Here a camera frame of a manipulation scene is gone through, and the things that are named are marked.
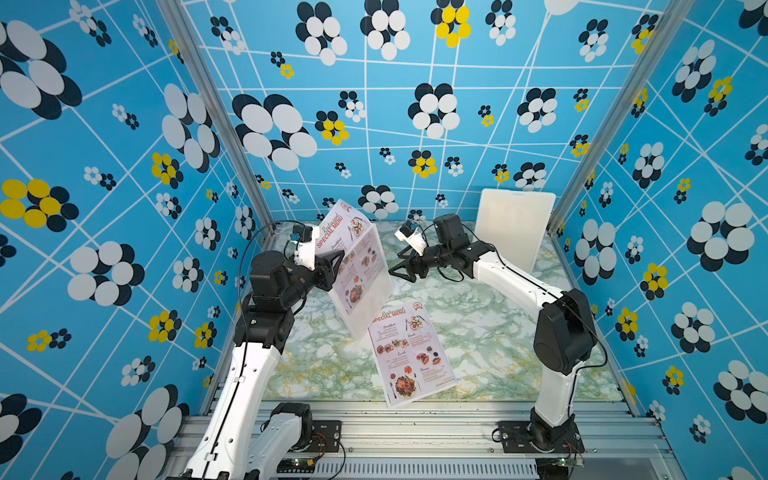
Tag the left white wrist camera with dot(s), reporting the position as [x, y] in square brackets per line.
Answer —
[306, 237]

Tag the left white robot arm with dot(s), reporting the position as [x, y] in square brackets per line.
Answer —
[230, 448]

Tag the aluminium front rail frame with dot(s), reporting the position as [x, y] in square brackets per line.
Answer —
[452, 440]

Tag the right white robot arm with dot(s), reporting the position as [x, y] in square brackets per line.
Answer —
[565, 333]

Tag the white narrow rack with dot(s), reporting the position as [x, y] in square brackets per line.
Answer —
[363, 285]
[515, 222]

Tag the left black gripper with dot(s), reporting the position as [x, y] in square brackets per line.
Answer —
[323, 279]

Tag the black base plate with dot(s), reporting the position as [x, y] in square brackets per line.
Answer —
[324, 438]
[532, 437]

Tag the restaurant menu sheet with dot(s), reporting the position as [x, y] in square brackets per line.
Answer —
[347, 229]
[410, 358]

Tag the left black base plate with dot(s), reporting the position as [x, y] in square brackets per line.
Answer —
[324, 438]

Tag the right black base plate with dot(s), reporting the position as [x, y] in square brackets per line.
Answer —
[532, 437]

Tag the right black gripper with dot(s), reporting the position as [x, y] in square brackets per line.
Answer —
[404, 265]

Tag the small circuit board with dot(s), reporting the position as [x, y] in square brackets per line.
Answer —
[557, 468]
[302, 466]

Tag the right small circuit board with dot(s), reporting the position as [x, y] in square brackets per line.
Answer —
[557, 468]

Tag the left aluminium corner post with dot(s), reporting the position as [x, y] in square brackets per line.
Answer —
[181, 29]

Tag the right aluminium corner post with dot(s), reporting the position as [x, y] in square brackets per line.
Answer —
[670, 22]

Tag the aluminium corner post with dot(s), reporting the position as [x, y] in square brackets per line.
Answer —
[181, 29]
[670, 22]

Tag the left small circuit board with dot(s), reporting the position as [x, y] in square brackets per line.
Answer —
[302, 466]

